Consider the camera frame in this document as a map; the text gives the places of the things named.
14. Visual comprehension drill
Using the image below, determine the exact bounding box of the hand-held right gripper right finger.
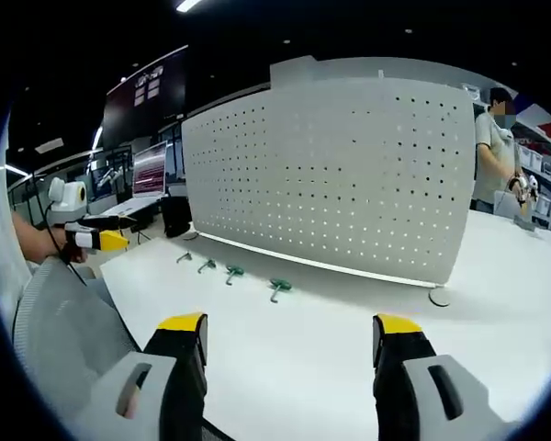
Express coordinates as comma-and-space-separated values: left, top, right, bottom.
372, 313, 524, 441

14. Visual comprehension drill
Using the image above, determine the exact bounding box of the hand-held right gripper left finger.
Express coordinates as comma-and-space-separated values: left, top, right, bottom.
71, 312, 209, 441

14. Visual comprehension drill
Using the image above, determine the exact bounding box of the white perforated mounting plate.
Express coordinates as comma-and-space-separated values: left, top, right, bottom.
180, 75, 478, 291

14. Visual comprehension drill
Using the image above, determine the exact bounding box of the person's left hand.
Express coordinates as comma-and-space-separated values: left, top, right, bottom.
60, 243, 89, 266

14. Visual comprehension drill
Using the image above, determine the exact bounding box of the background office desk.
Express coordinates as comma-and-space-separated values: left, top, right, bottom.
85, 196, 163, 222

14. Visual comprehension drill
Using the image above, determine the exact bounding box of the computer monitor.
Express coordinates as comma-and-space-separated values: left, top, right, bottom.
131, 141, 169, 199
88, 145, 134, 204

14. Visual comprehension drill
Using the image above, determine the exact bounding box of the person's white shirt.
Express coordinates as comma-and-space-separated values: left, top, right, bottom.
0, 117, 34, 318

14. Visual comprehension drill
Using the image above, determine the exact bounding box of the black desktop box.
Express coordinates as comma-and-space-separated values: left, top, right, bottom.
160, 195, 194, 239

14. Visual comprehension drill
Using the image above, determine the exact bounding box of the shelf with storage bins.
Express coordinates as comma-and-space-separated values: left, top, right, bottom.
509, 91, 551, 243

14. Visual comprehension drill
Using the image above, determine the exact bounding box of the grey partition panel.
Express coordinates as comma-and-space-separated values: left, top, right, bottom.
269, 54, 493, 109

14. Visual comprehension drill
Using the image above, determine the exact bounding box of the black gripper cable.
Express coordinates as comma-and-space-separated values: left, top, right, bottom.
42, 201, 88, 287

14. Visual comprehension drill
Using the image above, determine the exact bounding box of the large dark wall screen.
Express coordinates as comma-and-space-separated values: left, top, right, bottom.
101, 44, 190, 151

